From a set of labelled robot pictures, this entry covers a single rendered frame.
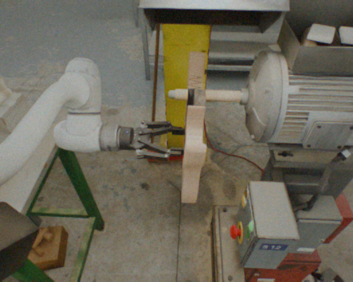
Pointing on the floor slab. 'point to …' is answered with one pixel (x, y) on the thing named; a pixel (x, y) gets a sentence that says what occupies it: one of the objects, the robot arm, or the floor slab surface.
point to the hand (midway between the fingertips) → (183, 141)
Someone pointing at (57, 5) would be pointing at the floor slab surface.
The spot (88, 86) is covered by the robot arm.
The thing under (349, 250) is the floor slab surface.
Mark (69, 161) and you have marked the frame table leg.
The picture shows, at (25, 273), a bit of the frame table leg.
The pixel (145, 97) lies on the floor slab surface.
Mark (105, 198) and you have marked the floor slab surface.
